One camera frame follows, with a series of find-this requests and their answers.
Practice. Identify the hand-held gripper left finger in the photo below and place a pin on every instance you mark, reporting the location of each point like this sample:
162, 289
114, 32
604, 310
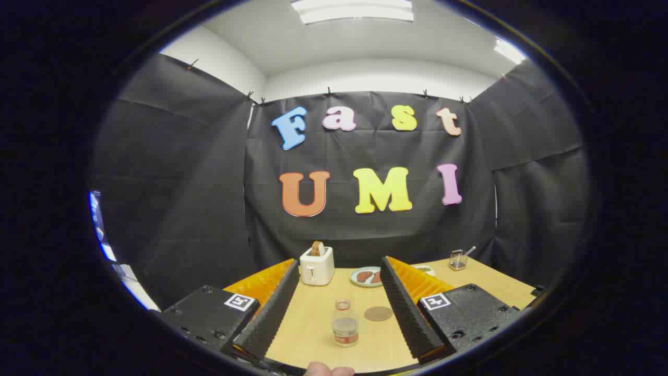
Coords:
274, 318

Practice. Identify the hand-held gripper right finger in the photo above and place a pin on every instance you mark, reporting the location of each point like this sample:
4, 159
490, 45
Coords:
409, 318

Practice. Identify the round brown coaster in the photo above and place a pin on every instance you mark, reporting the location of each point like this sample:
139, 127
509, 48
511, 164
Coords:
378, 314

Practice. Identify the clear juice bottle red label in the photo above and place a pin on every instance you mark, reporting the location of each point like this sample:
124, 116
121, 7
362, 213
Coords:
345, 328

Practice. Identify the wooden table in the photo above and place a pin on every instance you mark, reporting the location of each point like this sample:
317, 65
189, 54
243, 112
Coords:
313, 324

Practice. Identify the white divided tray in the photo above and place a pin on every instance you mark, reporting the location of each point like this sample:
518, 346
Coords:
425, 270

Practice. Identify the brown meat slice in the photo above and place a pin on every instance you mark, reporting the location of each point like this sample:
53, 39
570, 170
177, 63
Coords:
377, 278
364, 276

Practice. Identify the white toaster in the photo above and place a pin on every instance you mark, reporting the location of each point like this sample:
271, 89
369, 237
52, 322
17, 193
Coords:
317, 269

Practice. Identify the pale green plate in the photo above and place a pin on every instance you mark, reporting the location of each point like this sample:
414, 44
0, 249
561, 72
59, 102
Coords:
355, 281

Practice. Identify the small clear glass jar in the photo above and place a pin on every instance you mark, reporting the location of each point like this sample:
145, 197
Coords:
457, 261

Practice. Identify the brown bread slice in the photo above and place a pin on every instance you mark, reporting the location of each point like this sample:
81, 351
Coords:
317, 247

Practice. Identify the black table clamp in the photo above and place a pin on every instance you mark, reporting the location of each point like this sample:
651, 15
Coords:
537, 291

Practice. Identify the black backdrop cloth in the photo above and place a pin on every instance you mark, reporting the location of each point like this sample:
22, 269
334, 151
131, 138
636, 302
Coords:
339, 151

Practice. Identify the small ceiling light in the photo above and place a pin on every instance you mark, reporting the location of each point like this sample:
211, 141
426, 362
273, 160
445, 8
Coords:
509, 51

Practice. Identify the long ceiling light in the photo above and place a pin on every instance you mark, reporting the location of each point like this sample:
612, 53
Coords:
352, 10

